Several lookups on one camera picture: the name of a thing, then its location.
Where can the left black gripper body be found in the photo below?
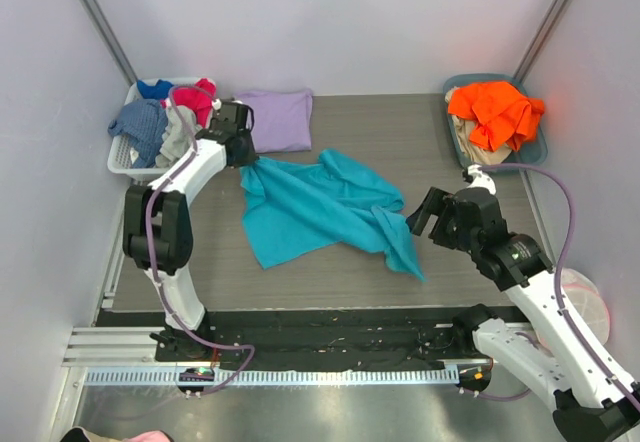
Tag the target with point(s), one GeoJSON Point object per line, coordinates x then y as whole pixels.
{"type": "Point", "coordinates": [245, 155]}

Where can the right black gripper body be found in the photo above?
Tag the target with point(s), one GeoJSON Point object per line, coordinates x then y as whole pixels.
{"type": "Point", "coordinates": [441, 217]}

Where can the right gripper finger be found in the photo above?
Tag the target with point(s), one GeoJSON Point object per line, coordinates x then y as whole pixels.
{"type": "Point", "coordinates": [417, 221]}
{"type": "Point", "coordinates": [436, 197]}

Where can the teal t shirt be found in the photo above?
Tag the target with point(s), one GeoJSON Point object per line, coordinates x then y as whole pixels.
{"type": "Point", "coordinates": [293, 209]}

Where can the orange t shirt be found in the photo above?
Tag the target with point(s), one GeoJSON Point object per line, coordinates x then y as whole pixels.
{"type": "Point", "coordinates": [525, 114]}

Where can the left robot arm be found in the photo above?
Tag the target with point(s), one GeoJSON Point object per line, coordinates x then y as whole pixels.
{"type": "Point", "coordinates": [158, 233]}

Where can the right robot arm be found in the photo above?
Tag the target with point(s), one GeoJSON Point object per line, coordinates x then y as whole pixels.
{"type": "Point", "coordinates": [590, 397]}

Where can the red t shirt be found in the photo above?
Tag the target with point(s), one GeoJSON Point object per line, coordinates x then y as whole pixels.
{"type": "Point", "coordinates": [198, 100]}

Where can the folded lavender t shirt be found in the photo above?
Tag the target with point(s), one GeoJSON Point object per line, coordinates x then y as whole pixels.
{"type": "Point", "coordinates": [282, 120]}

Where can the grey t shirt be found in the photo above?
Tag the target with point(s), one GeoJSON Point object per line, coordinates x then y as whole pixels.
{"type": "Point", "coordinates": [176, 140]}

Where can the beige garment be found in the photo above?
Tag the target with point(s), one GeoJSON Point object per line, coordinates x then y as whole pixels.
{"type": "Point", "coordinates": [483, 132]}

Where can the royal blue t shirt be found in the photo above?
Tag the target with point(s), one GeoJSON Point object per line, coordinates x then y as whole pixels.
{"type": "Point", "coordinates": [159, 90]}

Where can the blue checked shirt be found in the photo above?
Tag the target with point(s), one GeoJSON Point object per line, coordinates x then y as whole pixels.
{"type": "Point", "coordinates": [143, 122]}

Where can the teal plastic basket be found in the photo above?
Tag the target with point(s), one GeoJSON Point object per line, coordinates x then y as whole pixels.
{"type": "Point", "coordinates": [531, 153]}

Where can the white plastic basket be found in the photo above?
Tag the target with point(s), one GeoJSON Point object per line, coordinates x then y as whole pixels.
{"type": "Point", "coordinates": [122, 155]}

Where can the white round mesh hamper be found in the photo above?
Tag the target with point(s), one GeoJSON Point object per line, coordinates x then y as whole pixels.
{"type": "Point", "coordinates": [585, 297]}

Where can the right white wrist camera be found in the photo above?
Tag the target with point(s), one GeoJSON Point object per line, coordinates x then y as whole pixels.
{"type": "Point", "coordinates": [476, 177]}

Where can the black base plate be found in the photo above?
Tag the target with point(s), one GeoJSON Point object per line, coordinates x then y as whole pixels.
{"type": "Point", "coordinates": [333, 339]}

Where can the left aluminium corner post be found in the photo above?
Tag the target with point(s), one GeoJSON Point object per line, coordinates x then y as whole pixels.
{"type": "Point", "coordinates": [108, 36]}

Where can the aluminium corner post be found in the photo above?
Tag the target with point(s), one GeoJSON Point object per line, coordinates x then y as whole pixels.
{"type": "Point", "coordinates": [108, 36]}
{"type": "Point", "coordinates": [543, 34]}

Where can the right aluminium corner post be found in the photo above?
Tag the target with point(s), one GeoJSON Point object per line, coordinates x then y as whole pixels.
{"type": "Point", "coordinates": [543, 34]}

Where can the aluminium frame rails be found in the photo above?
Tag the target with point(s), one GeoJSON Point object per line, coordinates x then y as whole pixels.
{"type": "Point", "coordinates": [110, 346]}

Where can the slotted cable duct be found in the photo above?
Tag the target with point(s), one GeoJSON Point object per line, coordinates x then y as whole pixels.
{"type": "Point", "coordinates": [200, 376]}

